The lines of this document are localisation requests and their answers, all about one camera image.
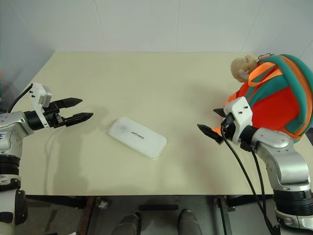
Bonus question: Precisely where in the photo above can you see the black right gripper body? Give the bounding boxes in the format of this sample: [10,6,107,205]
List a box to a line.
[220,113,237,143]

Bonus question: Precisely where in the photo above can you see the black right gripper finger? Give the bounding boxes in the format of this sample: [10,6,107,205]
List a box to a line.
[197,123,224,145]
[213,107,227,118]

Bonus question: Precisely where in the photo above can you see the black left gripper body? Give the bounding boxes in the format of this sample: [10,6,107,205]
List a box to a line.
[43,101,67,129]

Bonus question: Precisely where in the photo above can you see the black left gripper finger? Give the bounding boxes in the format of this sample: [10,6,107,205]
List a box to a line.
[55,97,84,110]
[64,112,94,127]

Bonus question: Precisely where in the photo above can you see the orange and teal backpack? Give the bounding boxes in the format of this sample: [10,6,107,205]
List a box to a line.
[211,53,313,144]

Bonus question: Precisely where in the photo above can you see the white rectangular box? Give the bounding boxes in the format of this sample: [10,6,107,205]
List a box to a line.
[108,116,168,161]

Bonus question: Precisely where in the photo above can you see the beige plush toy pendant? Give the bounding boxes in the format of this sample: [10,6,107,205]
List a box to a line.
[230,55,260,83]

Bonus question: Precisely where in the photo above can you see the dark rounded shape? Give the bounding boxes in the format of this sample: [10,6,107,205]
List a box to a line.
[177,209,202,235]
[116,212,142,235]

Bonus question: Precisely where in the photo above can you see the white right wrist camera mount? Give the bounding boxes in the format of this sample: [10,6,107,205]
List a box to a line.
[224,96,253,143]

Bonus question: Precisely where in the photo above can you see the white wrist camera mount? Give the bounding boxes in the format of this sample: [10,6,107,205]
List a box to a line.
[31,82,53,129]
[224,96,253,143]

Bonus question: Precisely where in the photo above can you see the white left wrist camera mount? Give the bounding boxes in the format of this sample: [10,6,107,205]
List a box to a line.
[31,82,53,129]

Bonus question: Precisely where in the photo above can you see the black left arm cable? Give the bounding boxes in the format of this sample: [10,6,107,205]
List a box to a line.
[8,84,34,114]

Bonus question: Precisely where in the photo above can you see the long black right arm cable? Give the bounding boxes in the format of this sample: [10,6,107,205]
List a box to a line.
[221,122,276,235]

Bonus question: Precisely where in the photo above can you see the short black right arm cable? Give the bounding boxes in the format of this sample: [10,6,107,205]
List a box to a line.
[241,143,268,213]

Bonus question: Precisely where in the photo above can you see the black table frame leg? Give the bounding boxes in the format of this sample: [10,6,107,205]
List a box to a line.
[207,195,236,235]

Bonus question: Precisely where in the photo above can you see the black table frame bar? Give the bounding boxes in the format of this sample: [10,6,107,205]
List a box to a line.
[138,204,179,212]

